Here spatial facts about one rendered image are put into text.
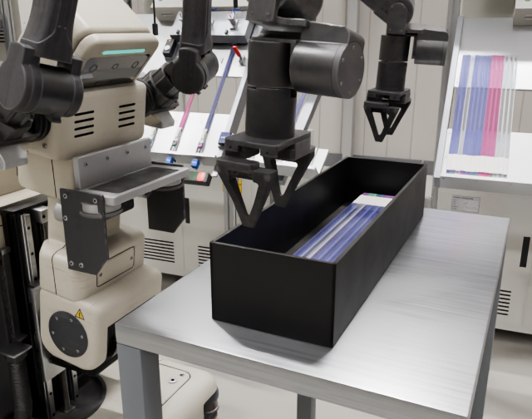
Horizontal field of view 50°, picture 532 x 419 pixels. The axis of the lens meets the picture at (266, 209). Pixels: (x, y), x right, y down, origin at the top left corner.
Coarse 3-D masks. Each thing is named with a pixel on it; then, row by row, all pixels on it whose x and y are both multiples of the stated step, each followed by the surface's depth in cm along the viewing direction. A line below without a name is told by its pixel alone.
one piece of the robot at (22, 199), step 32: (32, 192) 133; (0, 224) 124; (32, 224) 127; (0, 256) 124; (32, 256) 126; (0, 288) 126; (0, 320) 127; (32, 320) 131; (0, 352) 124; (32, 352) 132; (0, 384) 130; (32, 384) 137; (64, 384) 139; (0, 416) 131; (32, 416) 139
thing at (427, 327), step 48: (432, 240) 106; (480, 240) 106; (192, 288) 86; (384, 288) 86; (432, 288) 86; (480, 288) 86; (144, 336) 74; (192, 336) 73; (240, 336) 73; (384, 336) 73; (432, 336) 73; (480, 336) 73; (144, 384) 77; (288, 384) 66; (336, 384) 64; (384, 384) 63; (432, 384) 63; (480, 384) 126
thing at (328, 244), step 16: (352, 208) 109; (368, 208) 109; (336, 224) 100; (352, 224) 100; (320, 240) 93; (336, 240) 93; (352, 240) 93; (304, 256) 86; (320, 256) 86; (336, 256) 86
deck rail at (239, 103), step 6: (258, 30) 232; (246, 66) 225; (246, 72) 223; (246, 78) 222; (240, 84) 221; (246, 84) 223; (240, 90) 220; (246, 90) 223; (240, 96) 219; (234, 102) 218; (240, 102) 219; (234, 108) 217; (240, 108) 220; (234, 114) 216; (240, 114) 221; (234, 120) 216; (240, 120) 221; (228, 126) 214; (234, 126) 217; (234, 132) 217; (222, 150) 209; (216, 156) 209
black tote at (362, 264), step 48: (336, 192) 118; (384, 192) 121; (240, 240) 80; (288, 240) 97; (384, 240) 88; (240, 288) 73; (288, 288) 70; (336, 288) 68; (288, 336) 72; (336, 336) 71
